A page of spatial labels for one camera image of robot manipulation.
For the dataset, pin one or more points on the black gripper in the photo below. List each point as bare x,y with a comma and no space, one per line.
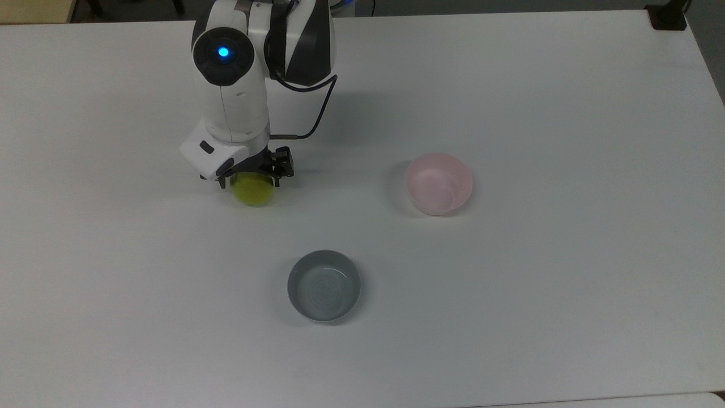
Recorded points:
277,160

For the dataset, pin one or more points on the green pear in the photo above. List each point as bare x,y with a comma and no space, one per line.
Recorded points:
253,192

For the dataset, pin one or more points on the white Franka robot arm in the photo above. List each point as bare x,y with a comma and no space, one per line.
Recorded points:
238,102

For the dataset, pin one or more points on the grey bowl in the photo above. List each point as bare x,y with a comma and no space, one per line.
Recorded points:
324,289

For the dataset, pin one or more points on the pink bowl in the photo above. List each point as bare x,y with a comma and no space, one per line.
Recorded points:
439,182

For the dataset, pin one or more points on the beige wooden furniture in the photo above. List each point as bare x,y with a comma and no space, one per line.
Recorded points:
34,10

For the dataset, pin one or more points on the black table clamp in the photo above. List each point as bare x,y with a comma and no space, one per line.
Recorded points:
668,16

